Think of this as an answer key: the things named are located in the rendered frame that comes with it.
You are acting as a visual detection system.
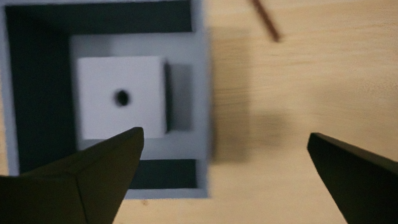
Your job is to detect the white flat plate with hole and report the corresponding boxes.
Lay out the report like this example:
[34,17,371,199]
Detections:
[82,55,174,139]

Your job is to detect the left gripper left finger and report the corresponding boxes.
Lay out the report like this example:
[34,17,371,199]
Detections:
[0,127,144,224]

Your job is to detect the dark grey open box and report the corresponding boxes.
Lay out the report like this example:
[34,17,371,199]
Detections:
[0,0,216,201]

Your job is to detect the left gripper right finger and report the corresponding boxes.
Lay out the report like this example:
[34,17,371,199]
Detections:
[307,132,398,224]

